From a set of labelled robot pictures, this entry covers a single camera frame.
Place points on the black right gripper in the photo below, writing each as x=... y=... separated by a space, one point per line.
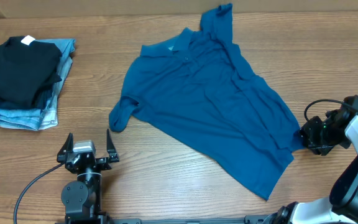
x=310 y=137

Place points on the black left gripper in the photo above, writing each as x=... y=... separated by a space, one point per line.
x=87 y=160

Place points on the blue polo shirt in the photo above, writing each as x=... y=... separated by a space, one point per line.
x=199 y=89

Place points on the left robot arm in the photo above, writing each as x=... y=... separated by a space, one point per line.
x=82 y=197

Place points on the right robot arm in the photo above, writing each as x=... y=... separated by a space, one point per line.
x=341 y=206

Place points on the folded light blue jeans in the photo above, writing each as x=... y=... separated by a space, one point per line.
x=39 y=119

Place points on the folded dark blue garment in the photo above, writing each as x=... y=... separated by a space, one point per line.
x=38 y=101

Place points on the folded black shirt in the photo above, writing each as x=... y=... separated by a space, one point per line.
x=24 y=67

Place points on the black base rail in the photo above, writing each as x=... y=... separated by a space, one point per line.
x=248 y=219

